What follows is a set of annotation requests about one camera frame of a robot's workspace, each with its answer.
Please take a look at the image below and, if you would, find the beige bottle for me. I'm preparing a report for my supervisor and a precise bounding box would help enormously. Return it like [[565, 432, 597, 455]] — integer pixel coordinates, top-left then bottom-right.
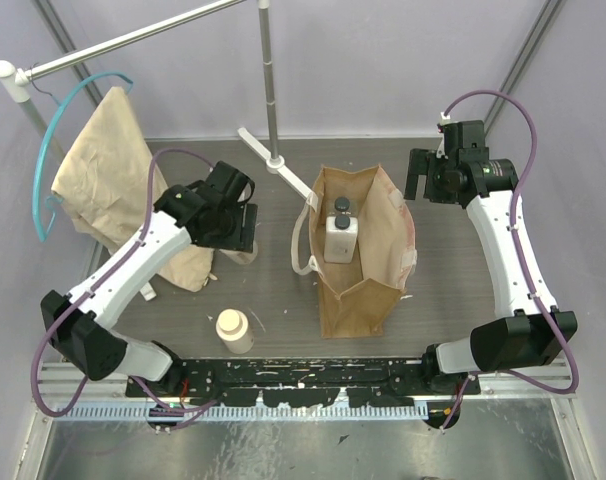
[[222, 249, 258, 265], [215, 309, 254, 355]]

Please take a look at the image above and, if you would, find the clear glass perfume bottle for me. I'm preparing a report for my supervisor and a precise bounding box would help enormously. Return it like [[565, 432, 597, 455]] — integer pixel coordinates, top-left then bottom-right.
[[327, 196, 359, 217]]

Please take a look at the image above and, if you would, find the white bottle with dark cap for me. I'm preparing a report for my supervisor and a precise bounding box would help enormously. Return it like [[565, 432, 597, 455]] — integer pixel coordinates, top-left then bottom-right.
[[324, 214, 358, 264]]

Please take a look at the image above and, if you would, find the brown canvas tote bag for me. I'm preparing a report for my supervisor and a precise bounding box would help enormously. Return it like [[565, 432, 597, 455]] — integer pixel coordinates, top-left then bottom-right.
[[290, 166, 418, 338]]

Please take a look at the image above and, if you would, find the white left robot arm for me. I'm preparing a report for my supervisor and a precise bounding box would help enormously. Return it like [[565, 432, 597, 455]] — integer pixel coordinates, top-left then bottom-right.
[[41, 162, 258, 396]]

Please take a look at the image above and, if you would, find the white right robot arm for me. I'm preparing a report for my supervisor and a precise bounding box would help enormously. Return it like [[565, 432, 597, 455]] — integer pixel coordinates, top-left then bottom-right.
[[404, 120, 578, 394]]

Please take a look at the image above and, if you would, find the beige cloth garment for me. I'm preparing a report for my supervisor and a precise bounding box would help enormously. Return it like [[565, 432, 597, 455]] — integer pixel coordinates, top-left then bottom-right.
[[50, 85, 217, 294]]

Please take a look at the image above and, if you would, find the teal clothes hanger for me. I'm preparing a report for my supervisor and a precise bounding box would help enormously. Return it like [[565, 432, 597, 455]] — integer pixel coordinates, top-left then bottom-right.
[[34, 72, 135, 244]]

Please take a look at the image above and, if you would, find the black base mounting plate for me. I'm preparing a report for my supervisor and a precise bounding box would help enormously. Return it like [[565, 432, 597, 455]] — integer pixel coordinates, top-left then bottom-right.
[[148, 357, 481, 408]]

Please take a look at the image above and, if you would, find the metal clothes rack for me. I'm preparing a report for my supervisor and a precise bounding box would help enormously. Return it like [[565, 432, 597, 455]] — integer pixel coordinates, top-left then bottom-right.
[[0, 0, 315, 301]]

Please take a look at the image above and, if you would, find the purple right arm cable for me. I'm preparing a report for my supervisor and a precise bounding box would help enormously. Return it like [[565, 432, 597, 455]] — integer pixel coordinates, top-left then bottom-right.
[[438, 89, 580, 431]]

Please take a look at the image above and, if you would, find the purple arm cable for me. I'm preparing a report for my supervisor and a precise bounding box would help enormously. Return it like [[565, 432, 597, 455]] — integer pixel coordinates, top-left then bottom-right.
[[34, 148, 224, 432], [438, 89, 580, 431]]

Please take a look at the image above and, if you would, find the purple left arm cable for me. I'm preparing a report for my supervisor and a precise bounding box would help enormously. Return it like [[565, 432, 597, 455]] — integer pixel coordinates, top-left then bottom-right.
[[34, 148, 224, 432]]

